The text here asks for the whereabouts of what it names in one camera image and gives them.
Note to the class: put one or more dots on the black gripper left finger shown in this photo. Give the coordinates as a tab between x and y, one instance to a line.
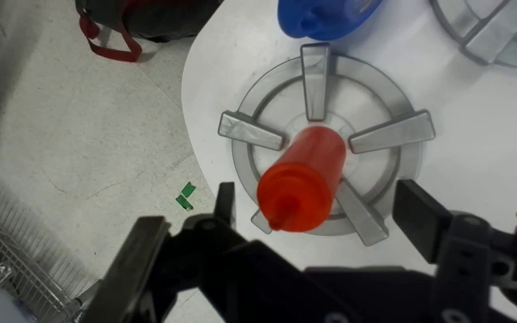
124	292

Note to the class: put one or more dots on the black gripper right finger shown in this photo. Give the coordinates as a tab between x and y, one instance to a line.
420	217

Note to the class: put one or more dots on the blue detergent bottle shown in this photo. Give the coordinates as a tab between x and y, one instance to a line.
323	19

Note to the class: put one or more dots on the grey front burner grate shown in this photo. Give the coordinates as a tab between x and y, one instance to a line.
402	134

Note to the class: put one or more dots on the grey burner grate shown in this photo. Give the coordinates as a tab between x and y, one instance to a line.
483	28
402	134

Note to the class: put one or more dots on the green floor tape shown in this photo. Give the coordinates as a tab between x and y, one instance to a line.
185	193

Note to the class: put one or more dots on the white toy kitchen set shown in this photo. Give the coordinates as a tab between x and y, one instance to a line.
468	165

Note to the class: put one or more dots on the grey rear burner grate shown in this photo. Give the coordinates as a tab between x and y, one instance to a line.
483	28

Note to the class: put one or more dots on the black red bag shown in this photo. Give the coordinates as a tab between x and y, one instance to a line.
152	19

